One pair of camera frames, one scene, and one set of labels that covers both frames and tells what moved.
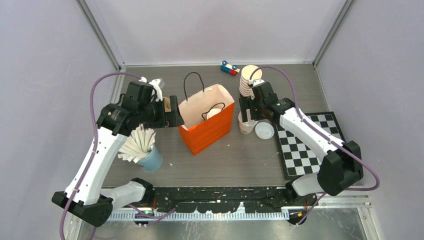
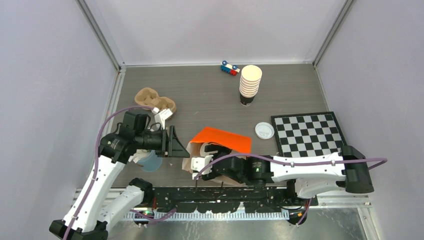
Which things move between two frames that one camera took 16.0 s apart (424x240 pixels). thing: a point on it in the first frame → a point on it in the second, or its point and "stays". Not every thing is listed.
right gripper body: x=258 y=113 → x=215 y=146
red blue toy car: x=233 y=70 stays
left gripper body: x=166 y=119 → x=165 y=143
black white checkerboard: x=300 y=158 stays
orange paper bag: x=208 y=118 → x=237 y=143
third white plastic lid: x=264 y=130 stays
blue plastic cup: x=152 y=162 stays
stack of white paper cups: x=244 y=89 stays
